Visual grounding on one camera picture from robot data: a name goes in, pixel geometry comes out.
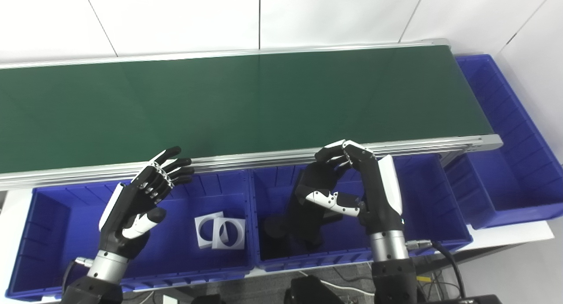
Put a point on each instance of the blue bin with white parts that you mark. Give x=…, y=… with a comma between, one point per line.
x=61, y=233

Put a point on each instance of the blue bin with black parts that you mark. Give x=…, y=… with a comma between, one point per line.
x=431, y=207

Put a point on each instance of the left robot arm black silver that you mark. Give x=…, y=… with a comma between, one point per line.
x=103, y=273

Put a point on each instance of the black cylinder-on-block part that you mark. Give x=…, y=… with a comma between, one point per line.
x=314, y=176

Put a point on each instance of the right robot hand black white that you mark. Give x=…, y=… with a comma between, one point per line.
x=380, y=194

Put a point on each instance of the black robot torso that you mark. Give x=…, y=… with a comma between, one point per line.
x=312, y=293

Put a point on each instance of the black cylinder part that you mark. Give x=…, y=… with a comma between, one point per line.
x=275, y=229

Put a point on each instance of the green conveyor belt aluminium frame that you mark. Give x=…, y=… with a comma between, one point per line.
x=220, y=106

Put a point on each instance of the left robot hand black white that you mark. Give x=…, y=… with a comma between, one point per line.
x=132, y=207

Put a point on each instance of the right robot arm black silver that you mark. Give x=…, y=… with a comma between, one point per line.
x=391, y=264

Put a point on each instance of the empty blue plastic bin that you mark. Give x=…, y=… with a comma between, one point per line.
x=506, y=172

